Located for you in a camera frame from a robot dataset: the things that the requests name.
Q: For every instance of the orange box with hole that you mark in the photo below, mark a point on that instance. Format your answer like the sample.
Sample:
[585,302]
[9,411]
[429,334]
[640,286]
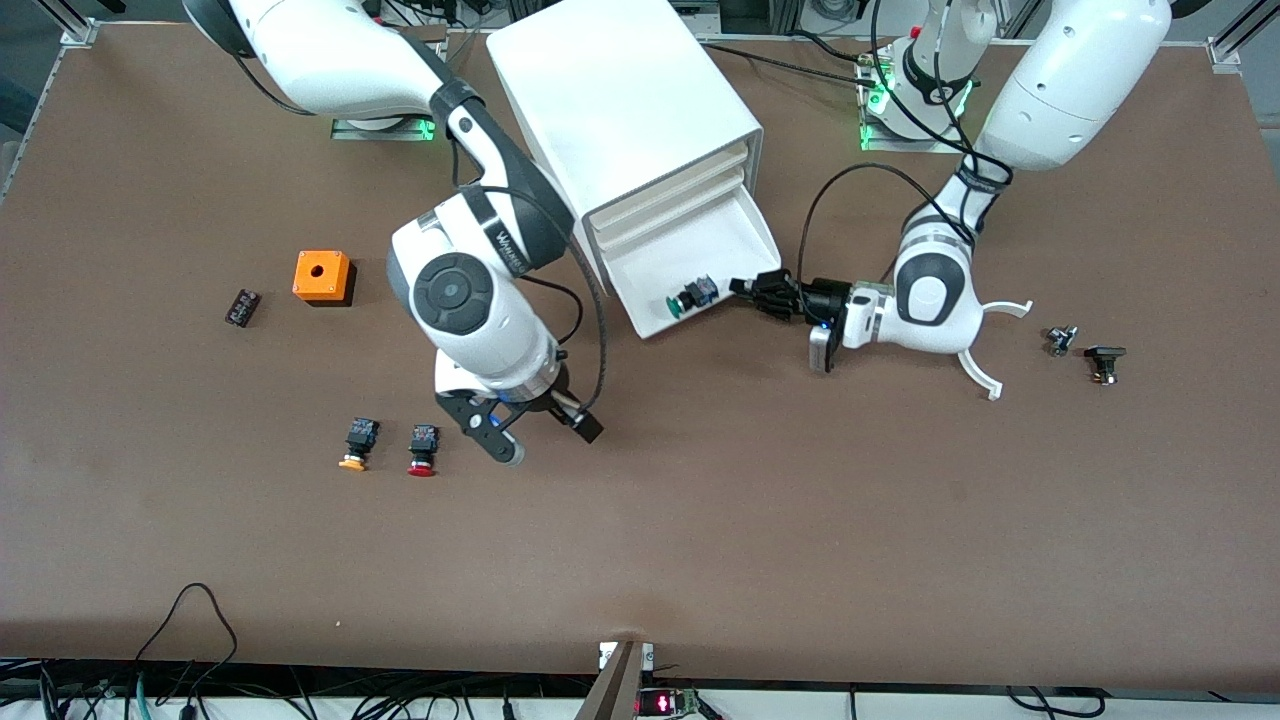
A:
[320,275]

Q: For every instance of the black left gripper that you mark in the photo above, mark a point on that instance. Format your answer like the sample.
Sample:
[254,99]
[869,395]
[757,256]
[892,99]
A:
[826,297]

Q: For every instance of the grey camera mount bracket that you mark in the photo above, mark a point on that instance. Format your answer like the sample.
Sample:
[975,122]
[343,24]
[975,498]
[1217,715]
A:
[620,690]

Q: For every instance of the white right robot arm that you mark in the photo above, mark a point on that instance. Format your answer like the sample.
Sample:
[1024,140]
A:
[460,300]

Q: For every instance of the black knob part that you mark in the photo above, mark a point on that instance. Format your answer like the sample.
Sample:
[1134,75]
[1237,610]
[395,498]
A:
[1104,358]

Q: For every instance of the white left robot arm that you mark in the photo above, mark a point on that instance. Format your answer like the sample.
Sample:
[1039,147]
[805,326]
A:
[930,290]

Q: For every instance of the green push button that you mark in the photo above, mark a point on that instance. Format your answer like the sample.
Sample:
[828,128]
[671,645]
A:
[692,297]

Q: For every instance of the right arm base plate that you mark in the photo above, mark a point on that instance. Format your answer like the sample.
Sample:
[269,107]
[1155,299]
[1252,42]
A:
[380,130]

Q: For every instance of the red push button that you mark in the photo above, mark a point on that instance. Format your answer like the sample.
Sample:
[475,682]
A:
[424,445]

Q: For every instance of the small device with red display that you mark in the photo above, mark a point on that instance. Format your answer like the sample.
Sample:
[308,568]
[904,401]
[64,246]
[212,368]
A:
[660,703]

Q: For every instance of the small grey metal part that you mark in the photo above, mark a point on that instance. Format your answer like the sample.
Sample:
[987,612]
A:
[1061,340]

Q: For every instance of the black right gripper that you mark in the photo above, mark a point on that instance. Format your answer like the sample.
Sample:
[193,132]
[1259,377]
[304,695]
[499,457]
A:
[553,398]

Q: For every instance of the small black terminal block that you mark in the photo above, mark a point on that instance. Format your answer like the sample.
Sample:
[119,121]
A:
[243,307]

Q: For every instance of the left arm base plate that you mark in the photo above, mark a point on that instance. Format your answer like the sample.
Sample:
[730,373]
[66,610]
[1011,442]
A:
[900,145]

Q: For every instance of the aluminium frame profile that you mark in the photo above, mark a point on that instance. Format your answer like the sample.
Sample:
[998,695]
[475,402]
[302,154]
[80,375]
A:
[75,25]
[1240,40]

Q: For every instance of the white curved plastic part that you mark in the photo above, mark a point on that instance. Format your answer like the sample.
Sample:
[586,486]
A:
[990,385]

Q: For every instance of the orange push button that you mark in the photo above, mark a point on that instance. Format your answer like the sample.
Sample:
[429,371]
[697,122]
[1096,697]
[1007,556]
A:
[359,437]

